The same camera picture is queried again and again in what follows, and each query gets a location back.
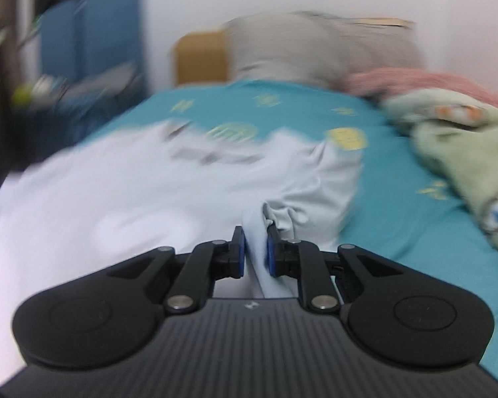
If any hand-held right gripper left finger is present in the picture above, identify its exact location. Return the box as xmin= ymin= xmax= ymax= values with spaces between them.
xmin=105 ymin=225 xmax=248 ymax=316

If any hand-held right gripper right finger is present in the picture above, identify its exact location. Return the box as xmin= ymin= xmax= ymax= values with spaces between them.
xmin=266 ymin=224 xmax=404 ymax=314

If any white t-shirt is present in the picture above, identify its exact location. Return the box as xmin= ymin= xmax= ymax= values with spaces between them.
xmin=0 ymin=126 xmax=364 ymax=384

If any teal smiley print bed sheet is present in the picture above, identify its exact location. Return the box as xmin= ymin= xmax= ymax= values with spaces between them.
xmin=79 ymin=80 xmax=498 ymax=387

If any grey pillow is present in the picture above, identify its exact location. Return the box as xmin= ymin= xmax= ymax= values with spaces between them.
xmin=224 ymin=11 xmax=425 ymax=90

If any green cartoon print blanket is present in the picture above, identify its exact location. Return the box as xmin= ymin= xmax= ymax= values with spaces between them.
xmin=381 ymin=90 xmax=498 ymax=271

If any pink fluffy blanket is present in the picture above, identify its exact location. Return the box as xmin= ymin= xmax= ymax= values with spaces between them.
xmin=344 ymin=68 xmax=498 ymax=117

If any blue fabric chair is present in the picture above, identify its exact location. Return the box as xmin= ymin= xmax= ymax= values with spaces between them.
xmin=37 ymin=0 xmax=147 ymax=144

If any yellow-green ball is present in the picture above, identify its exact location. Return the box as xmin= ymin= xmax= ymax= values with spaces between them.
xmin=11 ymin=84 xmax=34 ymax=108

